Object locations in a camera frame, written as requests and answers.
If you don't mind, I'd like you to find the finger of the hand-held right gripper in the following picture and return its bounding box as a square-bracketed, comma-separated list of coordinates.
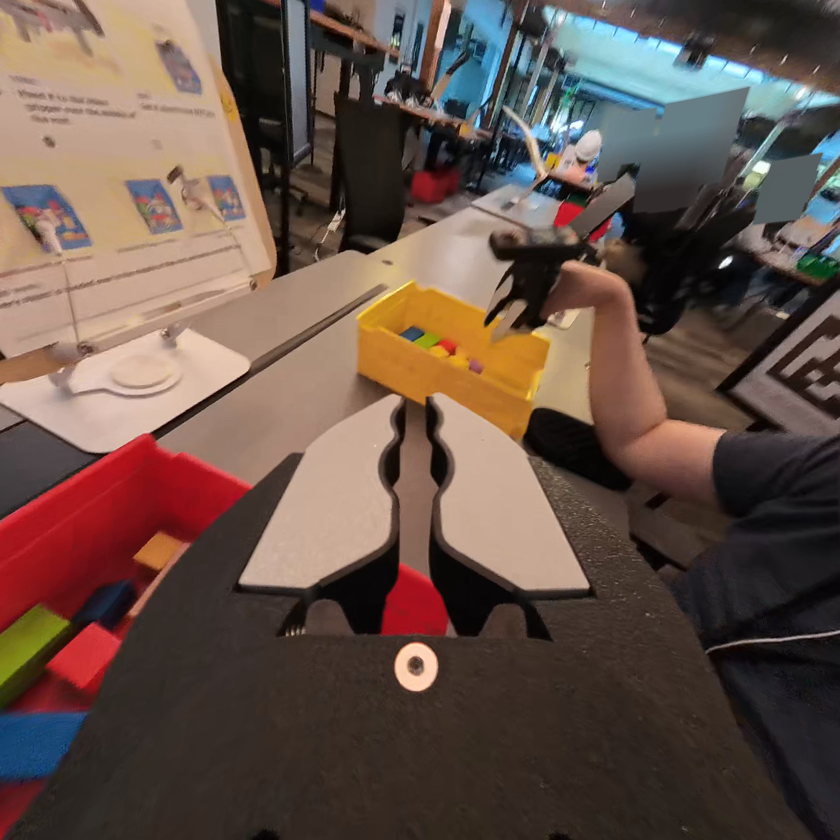
[491, 298, 530, 344]
[484, 272, 517, 328]

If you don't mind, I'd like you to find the yellow plastic bin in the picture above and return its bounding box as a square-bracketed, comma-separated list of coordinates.
[356, 281, 551, 441]

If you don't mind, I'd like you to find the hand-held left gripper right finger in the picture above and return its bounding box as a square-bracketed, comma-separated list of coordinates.
[425, 392, 593, 639]

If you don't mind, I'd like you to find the black office chair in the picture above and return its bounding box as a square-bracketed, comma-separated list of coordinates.
[333, 92, 411, 253]

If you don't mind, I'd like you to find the black table cable slot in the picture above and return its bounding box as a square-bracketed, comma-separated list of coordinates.
[249, 283, 388, 375]

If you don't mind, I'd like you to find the clear glass dish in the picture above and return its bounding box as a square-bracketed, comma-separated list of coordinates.
[49, 322, 191, 398]

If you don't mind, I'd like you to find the black framed monitor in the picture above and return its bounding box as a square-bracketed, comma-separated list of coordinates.
[282, 0, 313, 165]

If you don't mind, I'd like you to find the silver desk stand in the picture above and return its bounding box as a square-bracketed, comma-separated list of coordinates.
[502, 105, 559, 211]

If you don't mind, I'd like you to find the printed instruction sheet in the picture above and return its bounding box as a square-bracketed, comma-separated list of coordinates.
[0, 0, 273, 358]

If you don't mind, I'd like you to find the white power strip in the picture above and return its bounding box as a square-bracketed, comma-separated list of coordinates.
[315, 210, 346, 260]

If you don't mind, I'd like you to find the black laptop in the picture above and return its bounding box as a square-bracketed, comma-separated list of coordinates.
[567, 172, 637, 240]

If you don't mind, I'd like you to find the person's right forearm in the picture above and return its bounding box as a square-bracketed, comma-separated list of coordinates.
[586, 289, 728, 508]

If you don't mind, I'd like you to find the person's right hand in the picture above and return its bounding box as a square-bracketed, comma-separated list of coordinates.
[543, 259, 632, 317]

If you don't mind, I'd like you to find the red plastic bin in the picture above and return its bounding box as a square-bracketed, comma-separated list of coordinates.
[0, 433, 450, 840]

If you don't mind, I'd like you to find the person in dark shirt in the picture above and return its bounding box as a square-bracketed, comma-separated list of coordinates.
[676, 430, 840, 840]

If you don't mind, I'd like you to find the red storage crate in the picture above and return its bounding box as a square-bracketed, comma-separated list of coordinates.
[410, 167, 460, 204]

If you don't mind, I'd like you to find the framed instruction board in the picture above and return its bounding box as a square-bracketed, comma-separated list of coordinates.
[0, 66, 278, 386]

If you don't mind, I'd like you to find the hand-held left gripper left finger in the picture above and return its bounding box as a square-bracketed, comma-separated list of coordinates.
[237, 394, 406, 636]

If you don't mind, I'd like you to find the framed black white sign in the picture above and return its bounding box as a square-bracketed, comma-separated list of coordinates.
[718, 282, 840, 437]

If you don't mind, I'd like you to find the beige long wooden block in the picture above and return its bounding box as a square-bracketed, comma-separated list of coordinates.
[128, 541, 191, 618]

